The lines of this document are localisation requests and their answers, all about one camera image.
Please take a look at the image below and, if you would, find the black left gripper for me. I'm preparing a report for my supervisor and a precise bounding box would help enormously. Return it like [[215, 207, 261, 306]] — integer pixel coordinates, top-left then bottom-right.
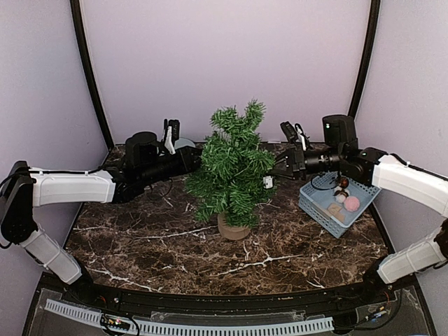
[[139, 145, 208, 186]]

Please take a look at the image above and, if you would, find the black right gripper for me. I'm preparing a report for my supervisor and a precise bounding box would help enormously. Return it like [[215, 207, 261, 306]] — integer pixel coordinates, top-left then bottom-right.
[[262, 143, 344, 181]]

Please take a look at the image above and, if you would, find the white light battery box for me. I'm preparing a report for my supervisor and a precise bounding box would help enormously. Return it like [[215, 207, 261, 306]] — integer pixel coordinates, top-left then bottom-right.
[[263, 176, 274, 189]]

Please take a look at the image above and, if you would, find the light blue plastic basket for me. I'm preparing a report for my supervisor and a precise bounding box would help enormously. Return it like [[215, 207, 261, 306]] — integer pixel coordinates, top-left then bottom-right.
[[299, 172, 380, 238]]

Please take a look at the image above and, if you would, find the small green christmas tree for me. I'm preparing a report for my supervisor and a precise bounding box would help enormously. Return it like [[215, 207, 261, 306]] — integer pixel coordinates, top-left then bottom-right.
[[185, 99, 274, 241]]

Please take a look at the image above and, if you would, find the brown gingerbread ornament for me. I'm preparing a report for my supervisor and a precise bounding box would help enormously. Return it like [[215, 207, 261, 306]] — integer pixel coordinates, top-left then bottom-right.
[[328, 203, 345, 223]]

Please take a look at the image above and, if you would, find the pink pompom ornament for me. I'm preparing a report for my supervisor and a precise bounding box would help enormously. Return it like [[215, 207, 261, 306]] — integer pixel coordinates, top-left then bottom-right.
[[344, 196, 361, 212]]

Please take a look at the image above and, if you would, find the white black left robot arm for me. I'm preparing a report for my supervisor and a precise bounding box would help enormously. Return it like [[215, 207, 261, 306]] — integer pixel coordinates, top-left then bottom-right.
[[1, 125, 202, 305]]

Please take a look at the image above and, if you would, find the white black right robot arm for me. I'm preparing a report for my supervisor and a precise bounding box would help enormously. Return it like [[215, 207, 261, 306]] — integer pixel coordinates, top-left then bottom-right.
[[270, 115, 447, 304]]

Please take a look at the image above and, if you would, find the light blue ceramic plate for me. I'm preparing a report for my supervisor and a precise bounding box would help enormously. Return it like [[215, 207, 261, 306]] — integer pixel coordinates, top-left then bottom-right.
[[174, 138, 196, 151]]

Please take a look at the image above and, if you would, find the dark red bauble ornament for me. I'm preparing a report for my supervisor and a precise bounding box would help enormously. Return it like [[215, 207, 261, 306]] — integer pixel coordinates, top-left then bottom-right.
[[337, 177, 349, 189]]

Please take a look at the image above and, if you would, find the black front rail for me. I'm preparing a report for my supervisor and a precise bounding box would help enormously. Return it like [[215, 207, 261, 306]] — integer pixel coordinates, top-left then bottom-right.
[[74, 283, 373, 315]]

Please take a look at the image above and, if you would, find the right black corner post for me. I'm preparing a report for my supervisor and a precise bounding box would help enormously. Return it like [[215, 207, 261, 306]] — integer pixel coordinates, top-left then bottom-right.
[[347, 0, 381, 118]]

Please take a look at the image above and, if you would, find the black corner post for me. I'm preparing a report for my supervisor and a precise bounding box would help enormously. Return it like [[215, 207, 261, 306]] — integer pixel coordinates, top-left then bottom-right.
[[69, 0, 115, 150], [347, 0, 381, 118]]

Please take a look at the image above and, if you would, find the left black corner post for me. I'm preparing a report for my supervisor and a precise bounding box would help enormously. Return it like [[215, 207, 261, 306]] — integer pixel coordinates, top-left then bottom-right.
[[69, 0, 115, 150]]

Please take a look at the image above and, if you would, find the white slotted cable duct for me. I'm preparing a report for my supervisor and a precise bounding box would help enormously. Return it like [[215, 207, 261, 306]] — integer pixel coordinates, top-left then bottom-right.
[[43, 299, 335, 335]]

